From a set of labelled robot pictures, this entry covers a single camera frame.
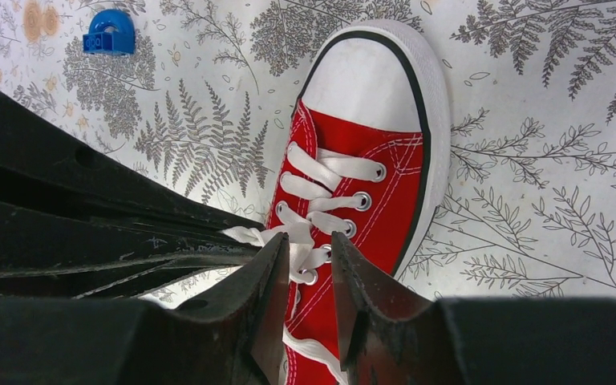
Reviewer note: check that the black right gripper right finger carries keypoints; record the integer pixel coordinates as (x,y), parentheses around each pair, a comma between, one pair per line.
(378,320)

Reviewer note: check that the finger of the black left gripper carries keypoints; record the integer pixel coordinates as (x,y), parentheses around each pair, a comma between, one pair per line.
(42,255)
(45,169)

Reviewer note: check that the blue plastic toy piece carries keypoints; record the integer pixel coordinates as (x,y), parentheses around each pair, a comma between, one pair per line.
(111,32)

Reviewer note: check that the red canvas sneaker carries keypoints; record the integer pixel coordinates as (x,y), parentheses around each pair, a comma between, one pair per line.
(368,157)

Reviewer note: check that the floral patterned table mat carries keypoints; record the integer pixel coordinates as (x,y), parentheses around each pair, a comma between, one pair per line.
(203,106)

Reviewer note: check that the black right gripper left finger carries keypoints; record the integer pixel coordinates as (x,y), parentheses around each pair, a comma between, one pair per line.
(232,333)

